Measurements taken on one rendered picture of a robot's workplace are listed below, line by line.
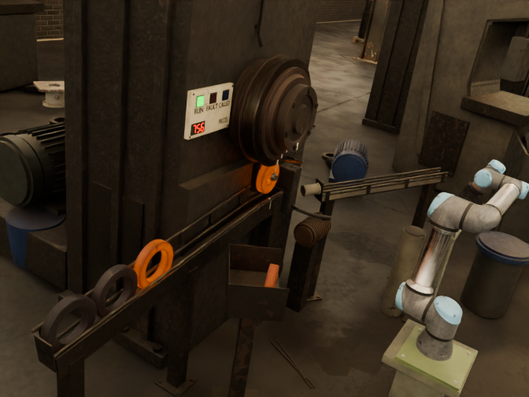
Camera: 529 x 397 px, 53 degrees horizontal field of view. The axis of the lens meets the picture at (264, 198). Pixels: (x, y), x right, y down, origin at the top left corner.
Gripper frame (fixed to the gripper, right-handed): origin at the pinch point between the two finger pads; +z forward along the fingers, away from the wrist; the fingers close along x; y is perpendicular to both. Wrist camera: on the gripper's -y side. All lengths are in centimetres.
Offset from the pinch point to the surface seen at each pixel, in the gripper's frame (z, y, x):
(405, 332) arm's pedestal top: 34, -13, 52
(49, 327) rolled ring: 24, 71, 177
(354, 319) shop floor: 73, 7, 19
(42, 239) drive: 99, 151, 105
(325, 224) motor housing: 34, 48, 25
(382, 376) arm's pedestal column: 61, -19, 53
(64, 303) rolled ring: 19, 74, 172
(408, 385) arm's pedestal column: 43, -27, 68
